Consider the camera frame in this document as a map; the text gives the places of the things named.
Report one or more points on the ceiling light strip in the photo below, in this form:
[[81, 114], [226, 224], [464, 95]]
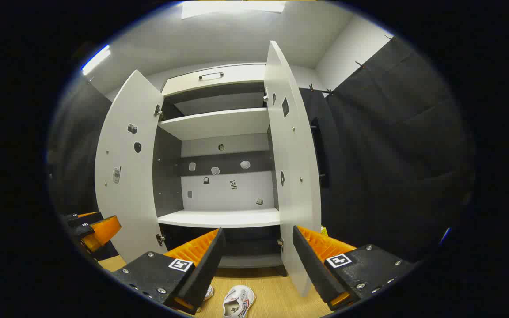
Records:
[[95, 60]]

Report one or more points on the white shoe cabinet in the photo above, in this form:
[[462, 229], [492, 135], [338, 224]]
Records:
[[223, 123]]

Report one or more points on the ceiling light panel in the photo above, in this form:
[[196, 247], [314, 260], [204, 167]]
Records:
[[232, 8]]

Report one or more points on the white cabinet drawer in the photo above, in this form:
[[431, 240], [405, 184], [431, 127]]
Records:
[[237, 77]]

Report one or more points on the white shoe cabinet door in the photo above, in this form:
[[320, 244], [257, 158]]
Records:
[[296, 198], [126, 198]]

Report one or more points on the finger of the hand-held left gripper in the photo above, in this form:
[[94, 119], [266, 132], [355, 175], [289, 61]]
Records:
[[104, 229], [84, 218]]

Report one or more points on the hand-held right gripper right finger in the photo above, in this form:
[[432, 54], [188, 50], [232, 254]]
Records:
[[314, 269]]

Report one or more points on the white striped shoe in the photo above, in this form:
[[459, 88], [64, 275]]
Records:
[[237, 302], [209, 292]]

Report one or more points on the black backdrop rod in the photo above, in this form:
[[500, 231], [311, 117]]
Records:
[[320, 91]]

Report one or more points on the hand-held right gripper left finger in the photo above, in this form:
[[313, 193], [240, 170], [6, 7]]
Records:
[[203, 274]]

